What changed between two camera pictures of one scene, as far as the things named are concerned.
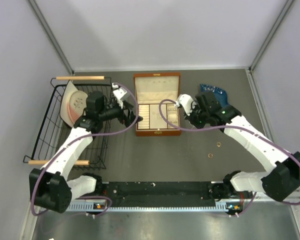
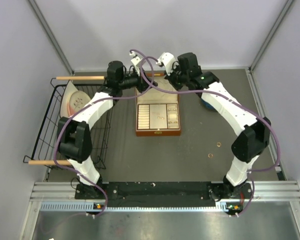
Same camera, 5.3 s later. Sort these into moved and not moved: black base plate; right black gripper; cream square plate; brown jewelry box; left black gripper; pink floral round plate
Moved: right black gripper; left black gripper
Not moved: black base plate; cream square plate; pink floral round plate; brown jewelry box
